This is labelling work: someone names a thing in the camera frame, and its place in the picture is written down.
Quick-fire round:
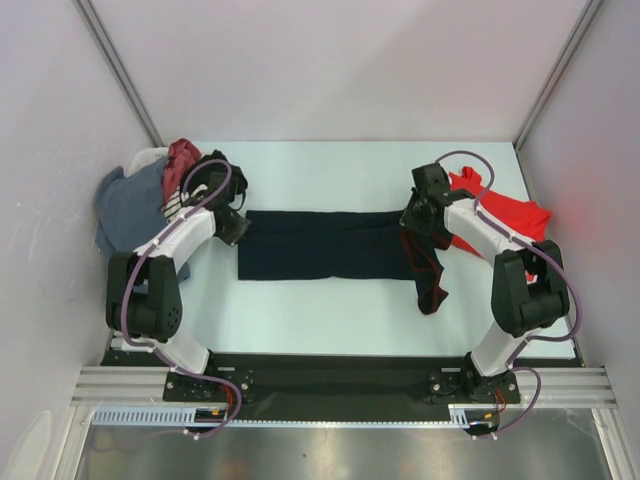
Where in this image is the navy tank top red trim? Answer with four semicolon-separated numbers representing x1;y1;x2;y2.
237;210;449;315

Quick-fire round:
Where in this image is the grey-blue tank top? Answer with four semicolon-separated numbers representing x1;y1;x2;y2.
93;156;168;263

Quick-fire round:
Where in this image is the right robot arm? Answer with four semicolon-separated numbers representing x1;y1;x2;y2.
400;163;574;401

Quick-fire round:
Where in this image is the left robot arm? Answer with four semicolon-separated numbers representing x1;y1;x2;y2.
106;160;250;400

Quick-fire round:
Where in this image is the striped white black tank top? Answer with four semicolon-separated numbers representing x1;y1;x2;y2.
161;185;206;223

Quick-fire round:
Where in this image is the maroon tank top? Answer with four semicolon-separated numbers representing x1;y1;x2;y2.
162;138;202;203

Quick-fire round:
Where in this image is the white plastic laundry bin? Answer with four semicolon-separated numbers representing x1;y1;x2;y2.
125;147;168;177

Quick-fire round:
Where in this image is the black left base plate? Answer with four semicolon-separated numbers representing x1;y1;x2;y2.
162;366;256;403

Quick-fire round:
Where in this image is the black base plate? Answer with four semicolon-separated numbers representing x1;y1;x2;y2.
427;370;521;404
162;366;256;403

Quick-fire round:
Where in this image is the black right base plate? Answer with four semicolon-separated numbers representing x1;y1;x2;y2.
427;370;521;404

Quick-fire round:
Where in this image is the aluminium frame rail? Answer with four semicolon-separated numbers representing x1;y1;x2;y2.
71;366;618;409

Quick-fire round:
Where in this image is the grey slotted cable duct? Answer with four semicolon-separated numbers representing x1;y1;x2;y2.
92;404;497;430

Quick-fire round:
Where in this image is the left aluminium corner post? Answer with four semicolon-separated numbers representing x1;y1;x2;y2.
71;0;164;147

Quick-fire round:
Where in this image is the aluminium corner post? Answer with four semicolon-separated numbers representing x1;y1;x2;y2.
512;0;606;153
71;0;164;147

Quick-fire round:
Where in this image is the right aluminium corner post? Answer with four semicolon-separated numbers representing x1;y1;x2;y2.
512;0;606;153

